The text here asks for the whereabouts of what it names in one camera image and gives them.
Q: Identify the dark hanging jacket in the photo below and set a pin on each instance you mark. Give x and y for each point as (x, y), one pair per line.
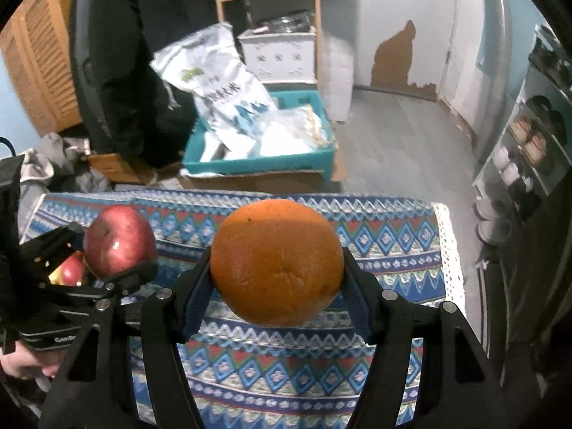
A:
(134, 53)

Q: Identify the person's left hand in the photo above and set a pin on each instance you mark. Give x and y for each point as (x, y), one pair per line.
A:
(22, 364)

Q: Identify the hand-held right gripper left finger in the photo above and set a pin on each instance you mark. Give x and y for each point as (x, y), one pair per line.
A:
(196, 310)

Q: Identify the white storage box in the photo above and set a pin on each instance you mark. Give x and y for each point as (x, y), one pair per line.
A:
(277, 58)

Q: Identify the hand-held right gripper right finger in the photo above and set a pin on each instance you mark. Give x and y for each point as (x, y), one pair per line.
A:
(357, 308)

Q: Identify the grey clothing pile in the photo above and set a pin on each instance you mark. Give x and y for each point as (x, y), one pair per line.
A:
(53, 152)

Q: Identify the dark metal tray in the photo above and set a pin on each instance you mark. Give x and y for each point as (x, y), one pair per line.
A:
(286, 24)

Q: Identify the shoe rack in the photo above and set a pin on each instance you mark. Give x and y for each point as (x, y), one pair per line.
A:
(552, 181)

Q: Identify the blue patterned tablecloth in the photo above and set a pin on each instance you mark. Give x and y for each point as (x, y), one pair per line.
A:
(393, 241)

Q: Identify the red apple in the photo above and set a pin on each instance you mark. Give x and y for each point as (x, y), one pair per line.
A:
(118, 241)

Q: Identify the teal plastic basket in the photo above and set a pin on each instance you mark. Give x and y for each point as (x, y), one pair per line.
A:
(268, 163)

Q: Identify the white printed bag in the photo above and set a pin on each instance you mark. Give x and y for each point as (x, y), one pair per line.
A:
(223, 89)

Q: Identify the orange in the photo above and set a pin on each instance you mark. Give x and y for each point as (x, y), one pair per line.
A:
(277, 263)

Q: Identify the wooden cabinet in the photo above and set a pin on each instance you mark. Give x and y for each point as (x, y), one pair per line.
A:
(40, 53)

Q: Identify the wooden rack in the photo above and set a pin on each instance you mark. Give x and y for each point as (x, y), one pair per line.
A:
(318, 31)

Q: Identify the white door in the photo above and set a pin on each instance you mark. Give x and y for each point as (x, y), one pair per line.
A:
(469, 31)

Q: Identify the white appliance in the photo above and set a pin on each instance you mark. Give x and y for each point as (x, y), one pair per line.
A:
(339, 76)

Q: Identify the group of shoes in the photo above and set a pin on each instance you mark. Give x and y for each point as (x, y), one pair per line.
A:
(534, 145)

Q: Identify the small cardboard box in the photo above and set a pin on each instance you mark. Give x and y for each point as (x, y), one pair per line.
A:
(111, 165)

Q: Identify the clear plastic bag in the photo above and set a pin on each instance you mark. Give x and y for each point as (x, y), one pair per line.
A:
(290, 129)

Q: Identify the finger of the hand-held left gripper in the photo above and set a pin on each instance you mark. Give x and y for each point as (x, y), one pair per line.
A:
(129, 277)
(49, 239)

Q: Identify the flat cardboard box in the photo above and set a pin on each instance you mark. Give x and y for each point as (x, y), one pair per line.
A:
(250, 181)

